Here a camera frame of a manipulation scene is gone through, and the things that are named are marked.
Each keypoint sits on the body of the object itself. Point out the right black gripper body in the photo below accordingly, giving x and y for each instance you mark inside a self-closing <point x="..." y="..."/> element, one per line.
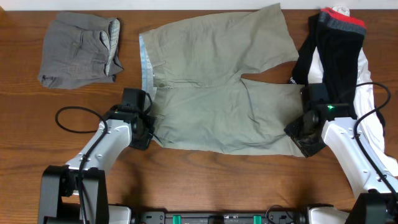
<point x="308" y="141"/>

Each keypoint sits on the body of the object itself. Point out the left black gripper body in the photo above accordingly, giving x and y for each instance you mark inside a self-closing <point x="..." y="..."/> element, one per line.
<point x="148" y="129"/>

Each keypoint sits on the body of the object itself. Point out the khaki shorts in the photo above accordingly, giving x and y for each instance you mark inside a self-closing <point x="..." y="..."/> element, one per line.
<point x="195" y="72"/>

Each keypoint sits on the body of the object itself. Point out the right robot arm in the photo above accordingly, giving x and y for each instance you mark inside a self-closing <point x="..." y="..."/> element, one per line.
<point x="328" y="124"/>

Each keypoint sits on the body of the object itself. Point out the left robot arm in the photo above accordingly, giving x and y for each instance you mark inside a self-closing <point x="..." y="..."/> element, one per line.
<point x="76" y="192"/>

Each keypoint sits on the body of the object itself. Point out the black garment with logo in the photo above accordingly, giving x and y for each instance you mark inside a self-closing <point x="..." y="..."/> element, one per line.
<point x="302" y="66"/>

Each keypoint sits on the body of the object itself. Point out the folded grey shorts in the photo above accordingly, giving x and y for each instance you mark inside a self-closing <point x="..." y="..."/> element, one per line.
<point x="80" y="49"/>

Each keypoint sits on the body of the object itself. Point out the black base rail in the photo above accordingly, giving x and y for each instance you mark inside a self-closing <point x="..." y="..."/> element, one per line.
<point x="272" y="216"/>

